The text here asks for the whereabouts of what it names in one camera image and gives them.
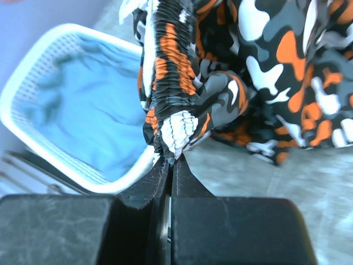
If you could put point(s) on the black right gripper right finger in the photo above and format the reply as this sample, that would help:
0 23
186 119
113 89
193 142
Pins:
185 184

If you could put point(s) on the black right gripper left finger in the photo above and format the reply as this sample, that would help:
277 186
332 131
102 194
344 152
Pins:
150 187

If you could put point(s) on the camouflage orange black shorts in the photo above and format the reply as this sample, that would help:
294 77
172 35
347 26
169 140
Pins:
265 75

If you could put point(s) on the teal cloth in basket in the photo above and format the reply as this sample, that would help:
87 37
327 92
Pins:
88 106

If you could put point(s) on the white perforated laundry basket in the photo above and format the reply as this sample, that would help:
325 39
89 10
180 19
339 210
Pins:
22 86

